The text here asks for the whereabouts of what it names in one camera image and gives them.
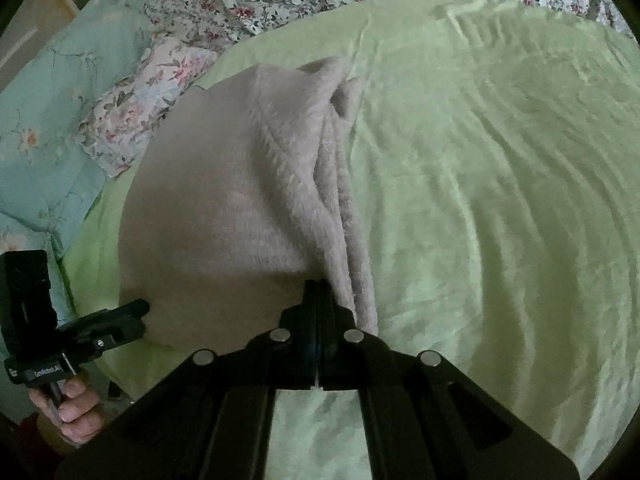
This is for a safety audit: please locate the light blue floral duvet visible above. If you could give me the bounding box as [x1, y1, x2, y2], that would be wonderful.
[0, 2, 152, 322]

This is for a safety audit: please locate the small pastel floral pillow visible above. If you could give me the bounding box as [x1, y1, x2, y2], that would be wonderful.
[79, 42, 222, 179]

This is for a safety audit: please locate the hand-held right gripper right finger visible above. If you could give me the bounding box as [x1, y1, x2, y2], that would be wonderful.
[318, 280, 582, 480]

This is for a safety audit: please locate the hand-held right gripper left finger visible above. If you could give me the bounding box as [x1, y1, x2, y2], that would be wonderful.
[55, 279, 319, 480]

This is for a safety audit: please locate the beige knitted sweater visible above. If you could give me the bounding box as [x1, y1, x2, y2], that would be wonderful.
[117, 56, 381, 353]

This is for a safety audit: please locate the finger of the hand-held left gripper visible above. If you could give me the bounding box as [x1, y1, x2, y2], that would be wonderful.
[56, 298, 151, 362]

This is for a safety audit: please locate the light green bed sheet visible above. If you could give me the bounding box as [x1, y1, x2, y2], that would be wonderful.
[60, 0, 637, 480]

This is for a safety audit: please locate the person's left hand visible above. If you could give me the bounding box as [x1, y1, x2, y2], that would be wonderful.
[29, 377, 107, 447]

